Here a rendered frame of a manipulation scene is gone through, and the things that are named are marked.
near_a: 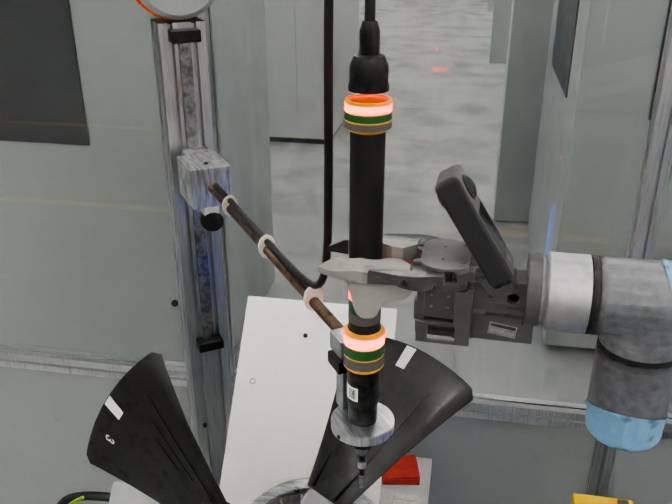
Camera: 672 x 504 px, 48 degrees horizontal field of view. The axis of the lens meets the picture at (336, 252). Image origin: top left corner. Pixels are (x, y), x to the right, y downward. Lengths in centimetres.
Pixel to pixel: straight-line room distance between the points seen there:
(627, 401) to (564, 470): 104
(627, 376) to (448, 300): 18
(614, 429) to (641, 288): 15
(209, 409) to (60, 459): 59
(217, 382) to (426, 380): 70
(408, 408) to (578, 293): 36
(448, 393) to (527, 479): 85
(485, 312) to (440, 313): 4
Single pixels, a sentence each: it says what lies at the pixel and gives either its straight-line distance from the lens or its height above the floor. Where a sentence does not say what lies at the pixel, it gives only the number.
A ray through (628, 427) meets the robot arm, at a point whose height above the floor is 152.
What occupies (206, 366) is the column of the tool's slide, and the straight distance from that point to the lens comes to 158.
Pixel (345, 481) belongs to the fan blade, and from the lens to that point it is 100.
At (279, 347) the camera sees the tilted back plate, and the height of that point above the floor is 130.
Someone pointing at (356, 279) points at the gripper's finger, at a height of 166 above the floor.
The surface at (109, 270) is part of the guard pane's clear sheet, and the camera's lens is 174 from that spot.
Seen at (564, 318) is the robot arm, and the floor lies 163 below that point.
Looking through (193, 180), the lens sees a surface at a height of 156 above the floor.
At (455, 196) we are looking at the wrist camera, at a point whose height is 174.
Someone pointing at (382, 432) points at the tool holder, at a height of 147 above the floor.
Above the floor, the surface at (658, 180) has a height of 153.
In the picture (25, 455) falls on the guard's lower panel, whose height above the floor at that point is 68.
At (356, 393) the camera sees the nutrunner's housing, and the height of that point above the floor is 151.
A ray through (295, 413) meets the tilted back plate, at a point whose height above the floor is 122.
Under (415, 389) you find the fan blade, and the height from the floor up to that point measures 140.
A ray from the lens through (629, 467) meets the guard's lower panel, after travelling 181.
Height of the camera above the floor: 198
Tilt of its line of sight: 25 degrees down
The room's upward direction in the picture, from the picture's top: straight up
